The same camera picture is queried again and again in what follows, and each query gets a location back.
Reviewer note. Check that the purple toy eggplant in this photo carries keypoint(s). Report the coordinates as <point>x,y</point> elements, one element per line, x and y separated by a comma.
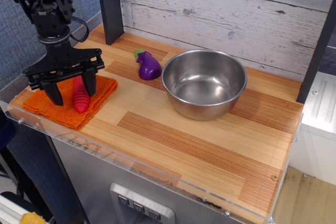
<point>150,68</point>

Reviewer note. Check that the dark grey left post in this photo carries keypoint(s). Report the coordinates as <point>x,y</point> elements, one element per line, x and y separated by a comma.
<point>112,20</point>

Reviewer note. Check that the silver dispenser button panel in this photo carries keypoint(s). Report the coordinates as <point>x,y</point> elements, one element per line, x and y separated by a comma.
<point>132,207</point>

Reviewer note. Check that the orange knitted napkin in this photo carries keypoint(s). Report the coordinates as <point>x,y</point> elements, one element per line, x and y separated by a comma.
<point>66,115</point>

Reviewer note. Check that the dark grey post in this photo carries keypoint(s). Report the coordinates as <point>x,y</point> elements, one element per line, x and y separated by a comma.
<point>112,20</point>
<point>317,55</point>

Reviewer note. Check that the clear acrylic table guard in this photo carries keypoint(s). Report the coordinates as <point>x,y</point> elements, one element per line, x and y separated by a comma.
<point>233,165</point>

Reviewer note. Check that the dark grey right post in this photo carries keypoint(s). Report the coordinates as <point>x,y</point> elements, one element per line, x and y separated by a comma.
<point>317,55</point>

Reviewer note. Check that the red handled metal fork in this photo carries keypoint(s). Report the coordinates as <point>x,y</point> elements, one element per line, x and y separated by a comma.
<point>80,99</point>

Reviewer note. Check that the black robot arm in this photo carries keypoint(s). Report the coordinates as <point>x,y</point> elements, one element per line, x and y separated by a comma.
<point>51,19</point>

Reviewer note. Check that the stainless steel cabinet front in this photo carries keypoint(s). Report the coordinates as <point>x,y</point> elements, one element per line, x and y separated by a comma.
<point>92,176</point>

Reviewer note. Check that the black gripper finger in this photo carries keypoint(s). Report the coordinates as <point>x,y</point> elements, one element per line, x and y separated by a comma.
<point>89,80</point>
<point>52,91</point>

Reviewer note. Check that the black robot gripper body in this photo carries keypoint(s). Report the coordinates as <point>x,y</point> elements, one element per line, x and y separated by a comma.
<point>63,62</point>

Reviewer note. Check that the white side cabinet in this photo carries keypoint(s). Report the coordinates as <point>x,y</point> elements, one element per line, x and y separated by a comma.
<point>313,151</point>

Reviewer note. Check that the stainless steel bowl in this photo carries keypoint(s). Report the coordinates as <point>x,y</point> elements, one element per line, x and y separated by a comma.
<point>203,84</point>

